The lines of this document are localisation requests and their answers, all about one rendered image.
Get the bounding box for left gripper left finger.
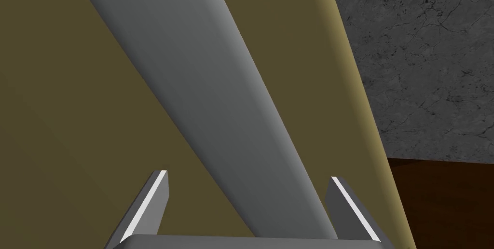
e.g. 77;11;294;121
105;169;170;249

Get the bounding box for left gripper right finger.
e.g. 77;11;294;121
325;176;383;242

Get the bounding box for grey bar handle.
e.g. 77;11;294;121
70;0;339;240

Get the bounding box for olive cupboard door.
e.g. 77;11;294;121
0;0;418;249

